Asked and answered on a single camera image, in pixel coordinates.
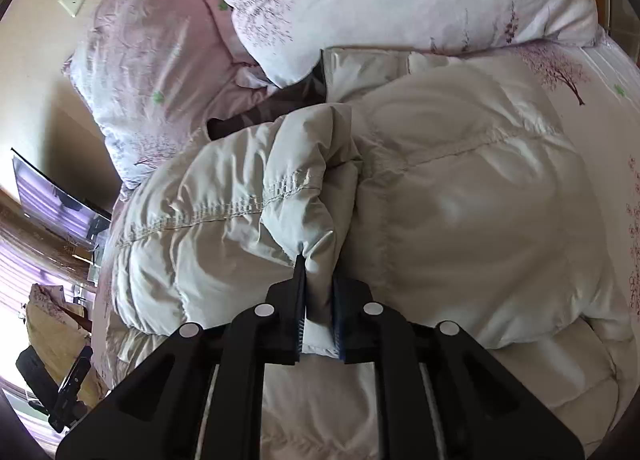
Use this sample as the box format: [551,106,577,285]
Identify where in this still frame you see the black device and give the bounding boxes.
[15,345,93,434]

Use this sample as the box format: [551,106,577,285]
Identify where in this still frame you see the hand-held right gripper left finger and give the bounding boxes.
[55,254,307,460]

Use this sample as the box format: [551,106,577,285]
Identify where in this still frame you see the wooden television cabinet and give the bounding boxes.
[0,187,103,291]

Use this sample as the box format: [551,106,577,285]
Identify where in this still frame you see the grey-white quilt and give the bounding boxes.
[107,46,636,460]

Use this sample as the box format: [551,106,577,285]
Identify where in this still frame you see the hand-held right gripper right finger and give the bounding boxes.
[332,271,586,460]

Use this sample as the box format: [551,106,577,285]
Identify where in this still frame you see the beige floral cloth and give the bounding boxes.
[24,283,101,398]

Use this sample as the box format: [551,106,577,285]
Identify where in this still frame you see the pink floral bed sheet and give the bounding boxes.
[92,35,640,391]

